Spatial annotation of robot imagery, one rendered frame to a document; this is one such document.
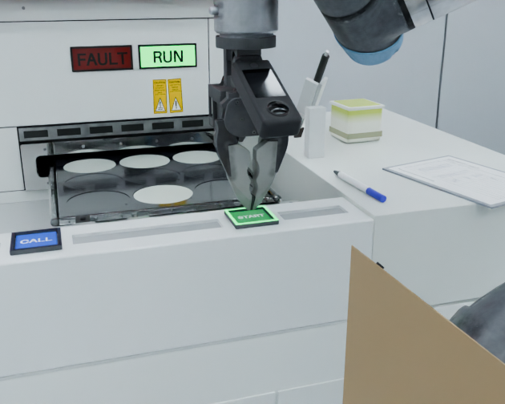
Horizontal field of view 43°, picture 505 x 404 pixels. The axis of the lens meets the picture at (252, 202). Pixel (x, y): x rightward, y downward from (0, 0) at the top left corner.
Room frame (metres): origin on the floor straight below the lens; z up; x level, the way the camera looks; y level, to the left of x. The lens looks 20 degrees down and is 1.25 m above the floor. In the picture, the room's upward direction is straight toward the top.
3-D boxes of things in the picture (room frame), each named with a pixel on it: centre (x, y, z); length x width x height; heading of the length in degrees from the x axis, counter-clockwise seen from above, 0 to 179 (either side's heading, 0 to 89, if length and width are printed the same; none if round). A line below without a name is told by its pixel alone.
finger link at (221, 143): (0.75, 0.02, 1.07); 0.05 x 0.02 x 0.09; 108
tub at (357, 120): (1.17, -0.19, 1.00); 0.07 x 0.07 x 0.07; 21
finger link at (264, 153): (0.78, -0.01, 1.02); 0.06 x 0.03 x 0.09; 18
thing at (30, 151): (1.28, 0.25, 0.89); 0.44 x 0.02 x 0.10; 107
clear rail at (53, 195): (1.08, 0.36, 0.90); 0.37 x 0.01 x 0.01; 17
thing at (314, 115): (1.05, -0.10, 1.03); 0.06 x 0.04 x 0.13; 17
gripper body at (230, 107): (0.78, 0.01, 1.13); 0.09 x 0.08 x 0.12; 18
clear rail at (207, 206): (0.97, 0.13, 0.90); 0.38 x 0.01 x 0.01; 107
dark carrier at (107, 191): (1.14, 0.19, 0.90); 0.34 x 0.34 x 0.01; 17
